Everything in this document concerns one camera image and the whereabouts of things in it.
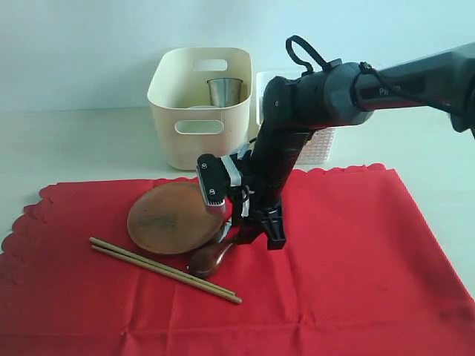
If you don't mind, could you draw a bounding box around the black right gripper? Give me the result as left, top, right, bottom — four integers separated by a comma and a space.
231, 128, 310, 250

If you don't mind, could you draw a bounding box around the dark wooden spoon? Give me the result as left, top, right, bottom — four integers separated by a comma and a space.
187, 238, 235, 279

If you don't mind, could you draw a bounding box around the wooden chopstick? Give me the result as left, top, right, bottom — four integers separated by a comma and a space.
89, 237, 235, 296
91, 245, 242, 304

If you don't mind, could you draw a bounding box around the brown round plate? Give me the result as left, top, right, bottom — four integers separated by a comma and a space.
127, 182, 225, 255

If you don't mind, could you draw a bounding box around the stainless steel cup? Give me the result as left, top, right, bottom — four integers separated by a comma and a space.
207, 77, 243, 108

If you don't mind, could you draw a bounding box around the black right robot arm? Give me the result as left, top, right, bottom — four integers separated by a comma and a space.
236, 36, 474, 250

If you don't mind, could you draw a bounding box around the steel table knife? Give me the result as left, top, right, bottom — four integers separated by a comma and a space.
215, 220, 232, 243

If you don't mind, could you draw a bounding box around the white perforated plastic basket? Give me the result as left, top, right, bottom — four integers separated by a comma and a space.
255, 70, 335, 165

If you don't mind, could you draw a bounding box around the red scalloped table cloth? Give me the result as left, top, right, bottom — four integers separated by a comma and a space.
1, 164, 474, 355

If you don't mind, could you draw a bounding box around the cream plastic bin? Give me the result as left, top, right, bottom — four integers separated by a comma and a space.
147, 47, 253, 171

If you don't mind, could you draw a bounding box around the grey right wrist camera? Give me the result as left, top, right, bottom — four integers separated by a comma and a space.
196, 154, 243, 218

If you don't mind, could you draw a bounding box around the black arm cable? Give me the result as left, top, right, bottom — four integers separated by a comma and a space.
284, 35, 331, 75

